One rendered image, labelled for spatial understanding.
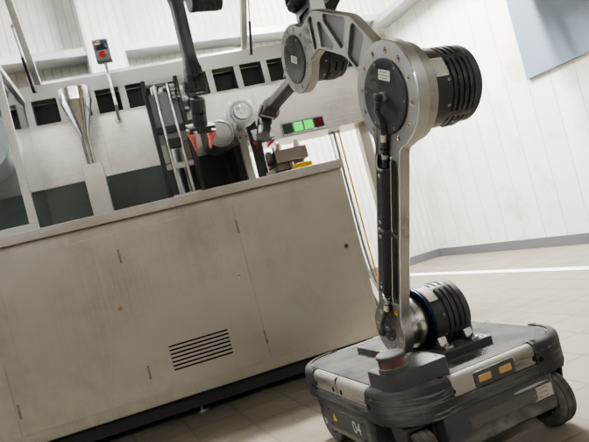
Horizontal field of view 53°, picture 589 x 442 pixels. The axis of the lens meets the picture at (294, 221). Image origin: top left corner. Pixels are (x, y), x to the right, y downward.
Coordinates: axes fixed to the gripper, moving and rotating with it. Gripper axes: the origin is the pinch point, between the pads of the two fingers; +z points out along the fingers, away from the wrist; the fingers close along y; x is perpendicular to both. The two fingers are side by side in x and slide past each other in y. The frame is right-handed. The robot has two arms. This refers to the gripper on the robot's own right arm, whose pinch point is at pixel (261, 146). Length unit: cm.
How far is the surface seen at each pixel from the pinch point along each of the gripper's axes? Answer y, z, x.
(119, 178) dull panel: -67, 26, 21
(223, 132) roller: -16.7, -5.5, 8.5
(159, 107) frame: -44, -23, 14
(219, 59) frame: -3, -2, 64
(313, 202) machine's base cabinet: 9.5, -6.0, -42.2
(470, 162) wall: 235, 179, 84
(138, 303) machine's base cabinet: -72, 7, -61
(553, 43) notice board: 245, 42, 74
